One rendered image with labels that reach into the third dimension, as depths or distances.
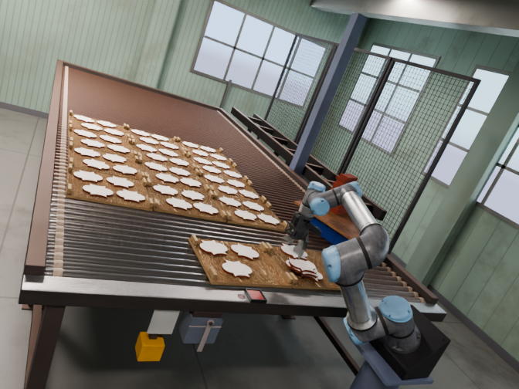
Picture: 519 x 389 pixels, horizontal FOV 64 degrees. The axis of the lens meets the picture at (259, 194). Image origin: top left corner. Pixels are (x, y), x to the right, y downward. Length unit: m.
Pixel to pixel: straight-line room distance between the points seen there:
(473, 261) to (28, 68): 5.84
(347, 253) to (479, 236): 3.79
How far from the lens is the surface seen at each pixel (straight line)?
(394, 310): 1.76
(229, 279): 1.82
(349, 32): 3.87
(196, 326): 1.73
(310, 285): 2.05
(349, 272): 1.44
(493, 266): 5.02
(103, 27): 6.25
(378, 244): 1.44
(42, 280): 1.59
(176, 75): 6.44
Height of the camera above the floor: 1.85
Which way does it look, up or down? 18 degrees down
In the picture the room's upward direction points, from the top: 21 degrees clockwise
